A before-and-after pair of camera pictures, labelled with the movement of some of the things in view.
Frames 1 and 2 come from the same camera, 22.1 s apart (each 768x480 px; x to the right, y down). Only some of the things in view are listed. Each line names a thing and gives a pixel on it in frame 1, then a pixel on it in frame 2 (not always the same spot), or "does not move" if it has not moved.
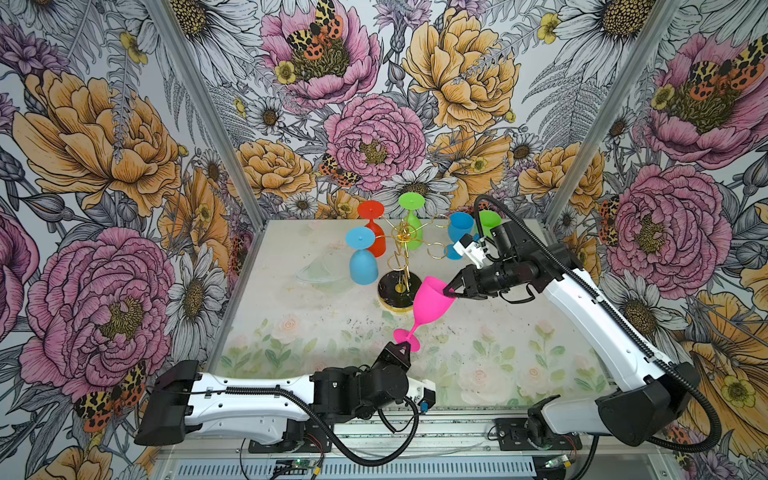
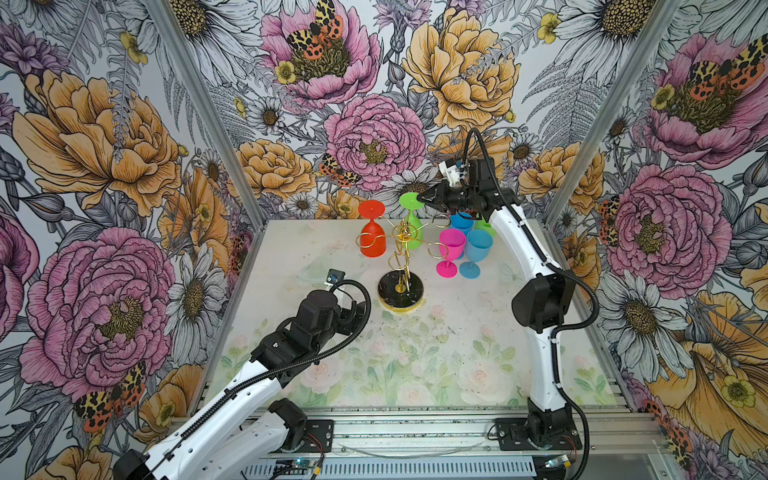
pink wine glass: (430, 306) -> (451, 246)
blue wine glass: (363, 268) -> (478, 245)
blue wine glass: (459, 224) does not move
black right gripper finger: (455, 283) -> (436, 205)
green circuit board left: (302, 463) does not move
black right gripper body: (486, 282) -> (457, 196)
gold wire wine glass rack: (397, 288) does not move
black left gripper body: (389, 354) -> (342, 322)
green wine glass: (412, 201) does not move
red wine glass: (372, 210) does not move
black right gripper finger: (449, 289) -> (427, 196)
